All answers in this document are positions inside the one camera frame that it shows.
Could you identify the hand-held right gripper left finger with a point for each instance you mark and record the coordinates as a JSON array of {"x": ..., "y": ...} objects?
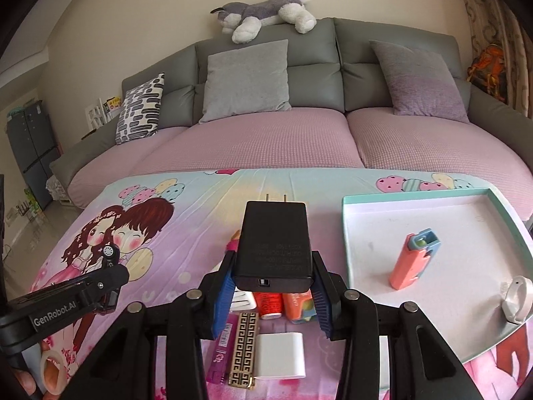
[{"x": 221, "y": 300}]

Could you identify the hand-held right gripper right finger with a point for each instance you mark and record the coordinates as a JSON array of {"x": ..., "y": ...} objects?
[{"x": 322, "y": 302}]

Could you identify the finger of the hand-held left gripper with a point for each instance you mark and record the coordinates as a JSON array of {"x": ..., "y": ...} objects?
[{"x": 109, "y": 283}]

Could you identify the white slotted plastic holder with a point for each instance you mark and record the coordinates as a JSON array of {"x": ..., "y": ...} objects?
[{"x": 243, "y": 302}]

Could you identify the gold patterned lighter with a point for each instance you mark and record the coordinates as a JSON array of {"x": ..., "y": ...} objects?
[{"x": 242, "y": 350}]

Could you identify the magenta packet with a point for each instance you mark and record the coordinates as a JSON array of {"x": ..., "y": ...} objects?
[{"x": 218, "y": 358}]

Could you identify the white charger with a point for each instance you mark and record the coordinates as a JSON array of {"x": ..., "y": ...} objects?
[{"x": 279, "y": 356}]

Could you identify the black charger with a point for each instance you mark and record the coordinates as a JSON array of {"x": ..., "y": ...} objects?
[{"x": 270, "y": 241}]

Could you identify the teal rimmed white tray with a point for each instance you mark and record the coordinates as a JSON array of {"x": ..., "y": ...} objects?
[{"x": 416, "y": 233}]

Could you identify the person's left hand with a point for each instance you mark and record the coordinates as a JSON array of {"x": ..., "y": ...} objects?
[{"x": 26, "y": 383}]

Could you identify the orange and blue toy knife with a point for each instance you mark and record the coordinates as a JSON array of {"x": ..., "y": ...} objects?
[{"x": 295, "y": 306}]

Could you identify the white tape roll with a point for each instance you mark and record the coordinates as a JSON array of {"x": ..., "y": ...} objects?
[{"x": 45, "y": 366}]

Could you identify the red thread spool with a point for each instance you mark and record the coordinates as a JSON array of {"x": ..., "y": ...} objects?
[{"x": 268, "y": 304}]

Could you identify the pink dog toy figure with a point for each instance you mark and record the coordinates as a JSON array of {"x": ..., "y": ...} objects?
[{"x": 233, "y": 239}]

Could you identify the printed cartoon tablecloth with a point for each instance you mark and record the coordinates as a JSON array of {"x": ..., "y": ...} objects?
[{"x": 187, "y": 216}]

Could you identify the pink and blue toy knife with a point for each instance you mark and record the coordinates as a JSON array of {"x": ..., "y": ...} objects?
[{"x": 406, "y": 266}]

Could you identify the dark grey fridge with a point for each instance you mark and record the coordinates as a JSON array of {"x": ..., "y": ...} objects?
[{"x": 29, "y": 150}]

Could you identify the pink sofa cover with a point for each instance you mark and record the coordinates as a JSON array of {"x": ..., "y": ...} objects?
[{"x": 270, "y": 141}]

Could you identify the white book rack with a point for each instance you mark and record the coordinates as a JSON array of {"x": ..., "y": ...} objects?
[{"x": 95, "y": 114}]

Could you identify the black and white patterned pillow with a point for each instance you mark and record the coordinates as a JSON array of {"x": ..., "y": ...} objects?
[{"x": 139, "y": 108}]

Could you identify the white wristband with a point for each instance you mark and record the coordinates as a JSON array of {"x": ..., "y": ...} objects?
[{"x": 510, "y": 306}]

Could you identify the light grey pillow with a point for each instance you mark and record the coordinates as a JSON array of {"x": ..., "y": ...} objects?
[{"x": 245, "y": 79}]

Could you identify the grey sofa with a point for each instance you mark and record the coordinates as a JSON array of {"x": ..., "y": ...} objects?
[{"x": 316, "y": 75}]

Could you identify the grey and purple pillow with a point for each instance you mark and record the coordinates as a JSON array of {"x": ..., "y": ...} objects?
[{"x": 416, "y": 79}]

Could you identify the orange backpack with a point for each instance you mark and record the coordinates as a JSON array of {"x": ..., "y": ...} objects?
[{"x": 487, "y": 71}]

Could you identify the husky plush toy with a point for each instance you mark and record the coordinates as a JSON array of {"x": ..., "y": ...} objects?
[{"x": 266, "y": 8}]

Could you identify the patterned curtain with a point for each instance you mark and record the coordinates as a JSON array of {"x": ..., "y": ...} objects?
[{"x": 499, "y": 21}]

